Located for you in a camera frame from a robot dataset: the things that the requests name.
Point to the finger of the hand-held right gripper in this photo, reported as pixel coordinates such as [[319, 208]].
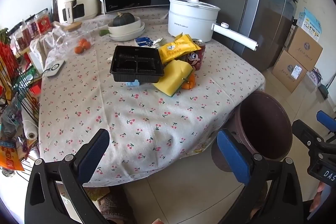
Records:
[[305, 133], [325, 119]]

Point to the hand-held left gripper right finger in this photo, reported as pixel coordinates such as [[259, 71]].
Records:
[[232, 155]]

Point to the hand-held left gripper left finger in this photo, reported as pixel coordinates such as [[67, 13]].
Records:
[[95, 153]]

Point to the brown round bin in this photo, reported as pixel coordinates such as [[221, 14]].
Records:
[[262, 129]]

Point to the person's right hand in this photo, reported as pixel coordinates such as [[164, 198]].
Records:
[[321, 195]]

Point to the cherry print tablecloth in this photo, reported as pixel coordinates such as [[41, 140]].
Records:
[[131, 113]]

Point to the brown fuzzy slipper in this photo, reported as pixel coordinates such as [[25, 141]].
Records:
[[115, 208]]

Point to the brown cardboard box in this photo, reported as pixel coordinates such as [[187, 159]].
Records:
[[287, 71], [304, 49]]

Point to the white paper roll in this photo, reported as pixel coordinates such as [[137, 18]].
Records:
[[29, 127]]

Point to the orange snack bag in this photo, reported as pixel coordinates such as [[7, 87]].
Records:
[[9, 155]]

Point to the white flat device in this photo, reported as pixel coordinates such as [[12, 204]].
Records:
[[54, 69]]

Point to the blue white carton box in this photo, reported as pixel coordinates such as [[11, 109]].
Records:
[[311, 23]]

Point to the black plastic meal tray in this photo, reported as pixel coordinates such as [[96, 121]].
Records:
[[136, 64]]

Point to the yellow green sponge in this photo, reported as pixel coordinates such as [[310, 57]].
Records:
[[170, 77]]

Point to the red drink can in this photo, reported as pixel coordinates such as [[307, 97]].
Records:
[[196, 58]]

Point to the clear glass jar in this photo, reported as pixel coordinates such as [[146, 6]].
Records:
[[65, 41]]

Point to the white ceramic bowl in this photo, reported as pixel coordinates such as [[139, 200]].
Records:
[[123, 29], [126, 39], [143, 26]]

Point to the green vegetable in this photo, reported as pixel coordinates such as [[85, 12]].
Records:
[[104, 32]]

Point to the small blue white carton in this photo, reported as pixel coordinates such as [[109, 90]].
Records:
[[143, 41]]

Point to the yellow snack packet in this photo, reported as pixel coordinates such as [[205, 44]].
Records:
[[176, 48]]

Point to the crumpled white paper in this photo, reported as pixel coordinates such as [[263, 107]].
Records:
[[159, 42]]

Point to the red hanging ornament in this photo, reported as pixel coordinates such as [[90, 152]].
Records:
[[6, 56]]

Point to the grey refrigerator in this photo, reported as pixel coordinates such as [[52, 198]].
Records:
[[252, 8]]

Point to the dark green pumpkin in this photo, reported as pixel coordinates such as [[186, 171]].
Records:
[[123, 19]]

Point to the red label jar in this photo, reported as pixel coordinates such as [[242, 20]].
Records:
[[42, 23]]

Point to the white electric pot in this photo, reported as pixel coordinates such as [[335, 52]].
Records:
[[189, 22]]

